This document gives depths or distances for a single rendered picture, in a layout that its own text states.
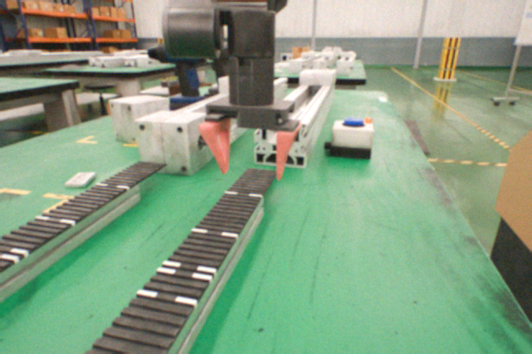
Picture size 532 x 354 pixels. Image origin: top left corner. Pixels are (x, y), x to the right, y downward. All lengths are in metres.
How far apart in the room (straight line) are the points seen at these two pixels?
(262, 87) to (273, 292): 0.23
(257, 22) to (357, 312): 0.31
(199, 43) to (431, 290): 0.35
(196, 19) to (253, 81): 0.09
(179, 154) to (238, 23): 0.28
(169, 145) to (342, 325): 0.42
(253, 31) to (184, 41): 0.08
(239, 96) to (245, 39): 0.06
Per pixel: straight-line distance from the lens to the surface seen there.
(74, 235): 0.46
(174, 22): 0.42
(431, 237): 0.47
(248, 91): 0.41
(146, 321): 0.28
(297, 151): 0.64
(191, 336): 0.30
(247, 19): 0.41
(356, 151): 0.71
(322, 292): 0.35
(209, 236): 0.36
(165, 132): 0.61
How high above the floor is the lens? 1.00
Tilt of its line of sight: 22 degrees down
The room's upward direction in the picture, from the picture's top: straight up
